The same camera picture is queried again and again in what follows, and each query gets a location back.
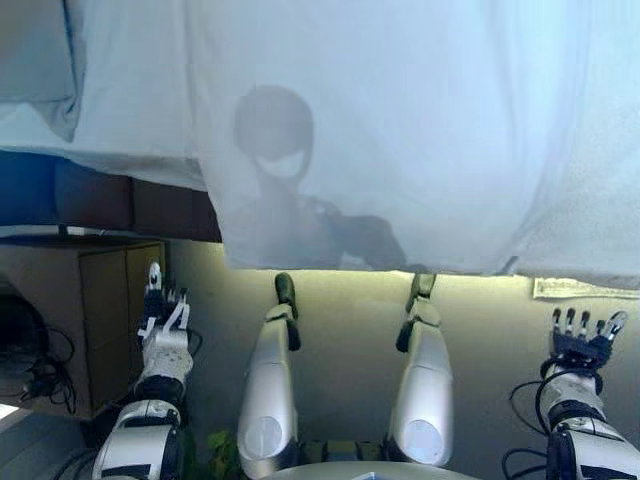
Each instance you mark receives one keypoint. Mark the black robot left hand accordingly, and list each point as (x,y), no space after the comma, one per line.
(165,310)

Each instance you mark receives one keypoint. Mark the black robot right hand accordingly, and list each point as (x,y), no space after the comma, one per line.
(580,342)

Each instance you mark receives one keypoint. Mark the white duvet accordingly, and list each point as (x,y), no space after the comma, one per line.
(425,125)

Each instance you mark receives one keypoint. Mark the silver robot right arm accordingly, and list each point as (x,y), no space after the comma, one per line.
(580,425)

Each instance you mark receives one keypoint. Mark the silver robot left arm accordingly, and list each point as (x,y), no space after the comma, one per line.
(150,430)

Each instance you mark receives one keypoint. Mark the white bed sheet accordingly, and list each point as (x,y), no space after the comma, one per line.
(140,100)

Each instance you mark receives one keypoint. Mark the grey striped rug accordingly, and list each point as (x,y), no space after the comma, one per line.
(585,289)

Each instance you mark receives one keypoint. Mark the wooden nightstand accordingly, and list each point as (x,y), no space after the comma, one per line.
(105,310)

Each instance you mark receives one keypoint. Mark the silver robot left leg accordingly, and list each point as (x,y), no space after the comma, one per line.
(267,390)

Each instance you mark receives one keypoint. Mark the silver robot leg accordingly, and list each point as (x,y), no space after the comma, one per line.
(267,390)
(425,390)

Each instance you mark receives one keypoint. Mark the green plant leaves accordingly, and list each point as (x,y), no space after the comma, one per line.
(222,450)

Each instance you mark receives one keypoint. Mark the silver robot right leg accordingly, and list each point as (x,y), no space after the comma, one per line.
(425,390)

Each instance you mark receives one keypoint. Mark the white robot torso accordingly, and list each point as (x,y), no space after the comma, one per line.
(360,472)

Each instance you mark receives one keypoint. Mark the brown upholstered bed frame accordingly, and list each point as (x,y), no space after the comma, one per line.
(150,210)

